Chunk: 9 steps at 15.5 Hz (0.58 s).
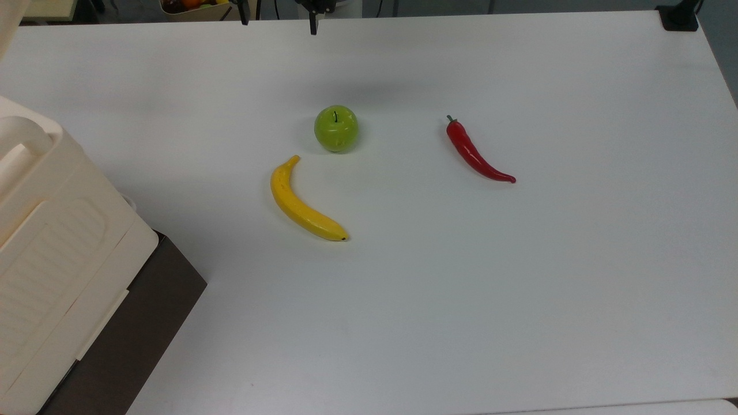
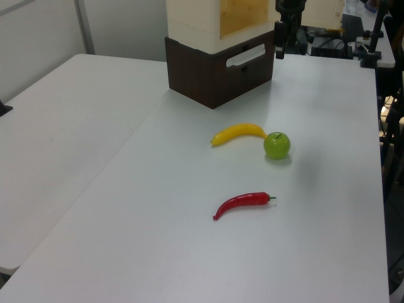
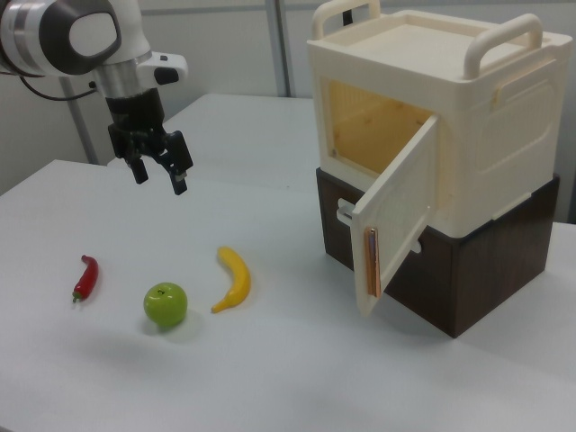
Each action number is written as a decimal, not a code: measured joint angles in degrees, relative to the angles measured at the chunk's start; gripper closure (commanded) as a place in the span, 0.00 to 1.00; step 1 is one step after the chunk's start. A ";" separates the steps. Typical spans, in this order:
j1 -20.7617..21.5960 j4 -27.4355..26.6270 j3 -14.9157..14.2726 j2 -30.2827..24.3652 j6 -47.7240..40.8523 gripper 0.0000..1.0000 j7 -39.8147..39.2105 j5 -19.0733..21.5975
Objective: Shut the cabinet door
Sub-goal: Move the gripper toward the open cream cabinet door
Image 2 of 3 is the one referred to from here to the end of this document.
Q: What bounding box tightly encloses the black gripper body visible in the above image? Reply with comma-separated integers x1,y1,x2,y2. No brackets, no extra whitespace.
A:
275,0,309,19

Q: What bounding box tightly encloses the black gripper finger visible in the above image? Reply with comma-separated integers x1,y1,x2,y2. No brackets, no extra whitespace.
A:
273,20,287,61
285,15,300,54

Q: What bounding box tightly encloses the cream cabinet door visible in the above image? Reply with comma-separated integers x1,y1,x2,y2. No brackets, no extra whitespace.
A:
299,0,345,32

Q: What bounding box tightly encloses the cream cabinet body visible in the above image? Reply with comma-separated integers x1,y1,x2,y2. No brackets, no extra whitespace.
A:
165,0,276,54

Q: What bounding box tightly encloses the black electronics box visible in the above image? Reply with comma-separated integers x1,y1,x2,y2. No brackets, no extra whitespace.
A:
310,37,354,60

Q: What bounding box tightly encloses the black pole clamp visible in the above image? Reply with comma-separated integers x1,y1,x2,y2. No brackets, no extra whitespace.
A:
359,52,383,69

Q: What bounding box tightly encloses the dark brown drawer base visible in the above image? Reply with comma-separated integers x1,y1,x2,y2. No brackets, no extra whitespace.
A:
164,30,276,110

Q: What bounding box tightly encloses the yellow toy banana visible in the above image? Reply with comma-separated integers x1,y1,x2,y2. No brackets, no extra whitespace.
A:
210,122,269,147

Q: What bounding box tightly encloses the green toy apple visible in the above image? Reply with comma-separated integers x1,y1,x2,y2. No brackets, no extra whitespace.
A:
263,131,292,160

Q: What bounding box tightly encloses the red toy chili pepper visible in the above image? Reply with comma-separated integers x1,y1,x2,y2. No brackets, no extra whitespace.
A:
212,191,278,221

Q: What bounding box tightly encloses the white drawer handle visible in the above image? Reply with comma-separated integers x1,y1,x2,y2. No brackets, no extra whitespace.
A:
225,43,266,68

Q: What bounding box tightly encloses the black camera pole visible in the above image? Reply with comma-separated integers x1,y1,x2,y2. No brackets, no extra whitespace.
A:
367,0,388,58

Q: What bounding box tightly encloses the black table mount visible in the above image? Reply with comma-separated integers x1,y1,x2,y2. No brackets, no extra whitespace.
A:
0,98,14,118

